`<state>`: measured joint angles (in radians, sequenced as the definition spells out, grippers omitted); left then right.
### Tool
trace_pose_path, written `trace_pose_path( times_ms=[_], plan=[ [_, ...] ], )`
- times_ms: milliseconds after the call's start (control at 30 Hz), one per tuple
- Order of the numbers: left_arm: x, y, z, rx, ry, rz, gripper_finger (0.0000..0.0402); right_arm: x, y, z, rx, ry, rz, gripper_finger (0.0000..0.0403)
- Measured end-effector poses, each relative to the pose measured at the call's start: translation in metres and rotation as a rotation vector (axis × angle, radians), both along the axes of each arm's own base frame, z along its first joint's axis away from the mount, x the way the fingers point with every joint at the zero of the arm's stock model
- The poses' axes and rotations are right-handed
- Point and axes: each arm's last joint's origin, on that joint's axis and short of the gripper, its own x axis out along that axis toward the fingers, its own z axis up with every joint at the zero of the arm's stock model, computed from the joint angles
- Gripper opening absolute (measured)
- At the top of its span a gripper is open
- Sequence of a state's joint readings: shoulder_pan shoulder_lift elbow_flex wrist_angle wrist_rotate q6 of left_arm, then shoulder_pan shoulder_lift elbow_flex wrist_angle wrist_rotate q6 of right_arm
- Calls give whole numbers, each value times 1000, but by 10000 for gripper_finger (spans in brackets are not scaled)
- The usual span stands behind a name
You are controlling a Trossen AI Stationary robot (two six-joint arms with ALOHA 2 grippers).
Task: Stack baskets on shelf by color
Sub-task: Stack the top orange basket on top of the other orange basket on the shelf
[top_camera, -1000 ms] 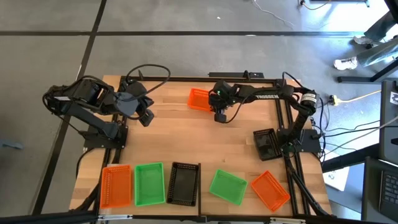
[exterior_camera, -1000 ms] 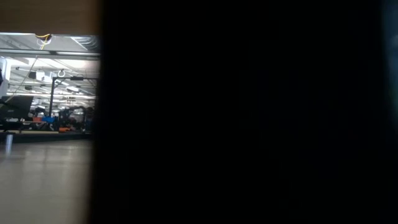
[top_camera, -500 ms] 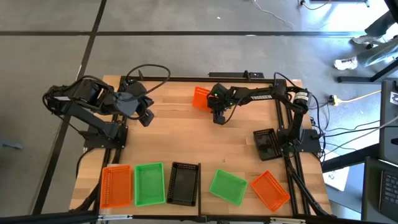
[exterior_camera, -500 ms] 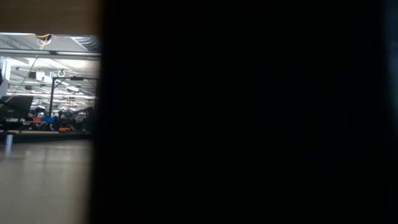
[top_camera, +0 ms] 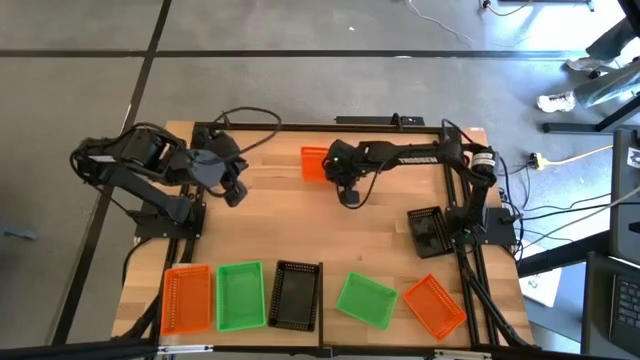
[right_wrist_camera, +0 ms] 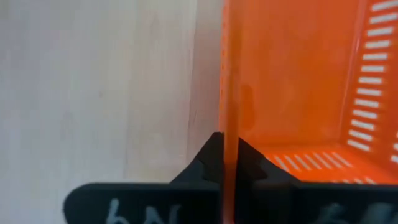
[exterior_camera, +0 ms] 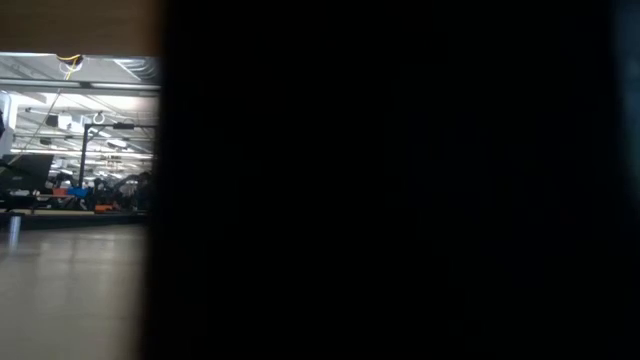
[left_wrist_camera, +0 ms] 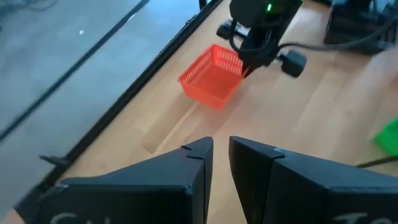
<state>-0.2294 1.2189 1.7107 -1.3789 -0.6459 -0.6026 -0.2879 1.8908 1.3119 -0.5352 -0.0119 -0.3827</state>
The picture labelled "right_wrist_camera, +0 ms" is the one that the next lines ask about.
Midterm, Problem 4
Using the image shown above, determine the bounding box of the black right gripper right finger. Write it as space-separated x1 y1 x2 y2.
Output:
236 136 398 224

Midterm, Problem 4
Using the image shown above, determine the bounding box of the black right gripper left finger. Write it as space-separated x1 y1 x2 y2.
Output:
63 131 224 224

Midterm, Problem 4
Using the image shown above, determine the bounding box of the orange plastic basket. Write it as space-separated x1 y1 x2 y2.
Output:
217 0 398 224

